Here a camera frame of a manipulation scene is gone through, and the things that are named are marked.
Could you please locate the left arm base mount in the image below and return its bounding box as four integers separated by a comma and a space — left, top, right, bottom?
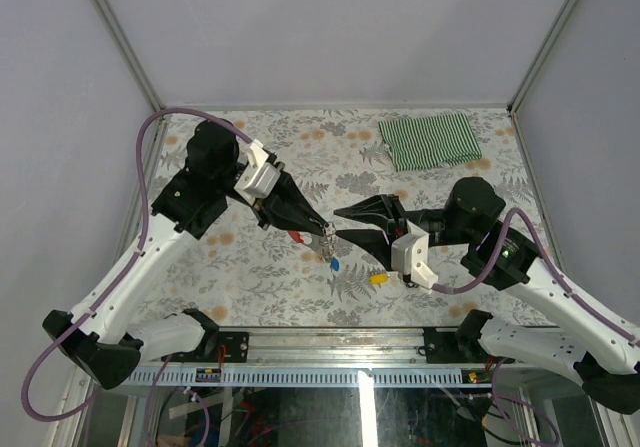
197, 331, 250, 364

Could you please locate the aluminium front rail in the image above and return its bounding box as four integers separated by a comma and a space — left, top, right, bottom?
172, 327, 489, 369

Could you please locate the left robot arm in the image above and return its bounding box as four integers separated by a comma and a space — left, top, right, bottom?
43, 120, 330, 390

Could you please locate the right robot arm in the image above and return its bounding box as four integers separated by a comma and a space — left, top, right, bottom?
334, 177, 639, 415

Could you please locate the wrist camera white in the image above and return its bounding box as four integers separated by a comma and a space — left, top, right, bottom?
234, 140, 281, 205
391, 233, 438, 290

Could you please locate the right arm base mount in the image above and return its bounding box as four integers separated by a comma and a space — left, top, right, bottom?
417, 309, 493, 364

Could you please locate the green white striped cloth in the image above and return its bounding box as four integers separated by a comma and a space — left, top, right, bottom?
378, 113, 483, 172

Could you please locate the metal key holder red handle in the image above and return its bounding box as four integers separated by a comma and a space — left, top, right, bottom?
288, 222, 337, 262

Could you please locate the yellow key tag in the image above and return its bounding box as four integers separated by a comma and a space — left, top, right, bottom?
369, 273, 389, 285

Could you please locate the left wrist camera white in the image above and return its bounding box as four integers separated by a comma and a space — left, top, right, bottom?
234, 140, 281, 205

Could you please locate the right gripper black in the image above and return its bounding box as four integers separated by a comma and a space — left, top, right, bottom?
334, 193, 477, 271

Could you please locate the white slotted cable duct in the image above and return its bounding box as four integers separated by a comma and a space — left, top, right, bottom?
125, 366, 490, 388

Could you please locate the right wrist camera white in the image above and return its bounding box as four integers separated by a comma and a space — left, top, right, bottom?
391, 233, 438, 290

